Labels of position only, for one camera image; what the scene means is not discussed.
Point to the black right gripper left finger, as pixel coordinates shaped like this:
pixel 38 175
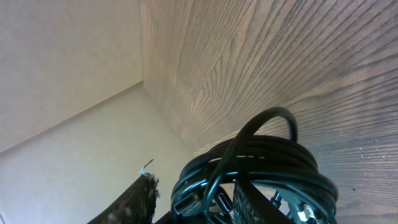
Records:
pixel 136 205

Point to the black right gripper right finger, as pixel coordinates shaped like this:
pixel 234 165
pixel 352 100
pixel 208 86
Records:
pixel 250 206

